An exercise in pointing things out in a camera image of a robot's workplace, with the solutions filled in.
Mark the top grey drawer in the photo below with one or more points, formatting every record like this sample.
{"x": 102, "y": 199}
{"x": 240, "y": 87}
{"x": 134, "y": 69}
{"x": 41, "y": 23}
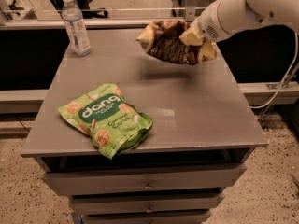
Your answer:
{"x": 145, "y": 179}

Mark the brown chip bag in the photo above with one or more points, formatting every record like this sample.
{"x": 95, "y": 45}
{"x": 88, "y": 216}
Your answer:
{"x": 160, "y": 39}

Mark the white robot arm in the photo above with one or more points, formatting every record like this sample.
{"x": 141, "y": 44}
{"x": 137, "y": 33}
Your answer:
{"x": 257, "y": 14}

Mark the green rice chip bag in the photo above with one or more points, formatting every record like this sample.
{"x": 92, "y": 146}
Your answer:
{"x": 113, "y": 125}

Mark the bottom grey drawer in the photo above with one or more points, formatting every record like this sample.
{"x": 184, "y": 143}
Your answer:
{"x": 179, "y": 217}

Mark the clear plastic water bottle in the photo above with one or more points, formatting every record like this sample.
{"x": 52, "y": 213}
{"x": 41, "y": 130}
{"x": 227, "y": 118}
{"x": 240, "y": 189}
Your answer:
{"x": 75, "y": 27}

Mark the grey drawer cabinet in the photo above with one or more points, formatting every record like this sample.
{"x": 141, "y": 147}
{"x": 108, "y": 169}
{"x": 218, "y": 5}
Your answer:
{"x": 200, "y": 116}

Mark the middle grey drawer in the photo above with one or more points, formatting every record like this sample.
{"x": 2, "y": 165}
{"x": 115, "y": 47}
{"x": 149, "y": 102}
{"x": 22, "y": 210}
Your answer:
{"x": 146, "y": 203}

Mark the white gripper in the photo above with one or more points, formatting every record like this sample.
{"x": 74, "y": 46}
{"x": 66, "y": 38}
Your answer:
{"x": 209, "y": 25}

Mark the grey drawer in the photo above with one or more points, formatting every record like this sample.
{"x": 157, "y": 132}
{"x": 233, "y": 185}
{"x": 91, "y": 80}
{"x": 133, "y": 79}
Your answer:
{"x": 145, "y": 179}
{"x": 179, "y": 217}
{"x": 146, "y": 203}

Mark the metal railing post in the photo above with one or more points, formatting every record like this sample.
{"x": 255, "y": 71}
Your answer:
{"x": 190, "y": 9}

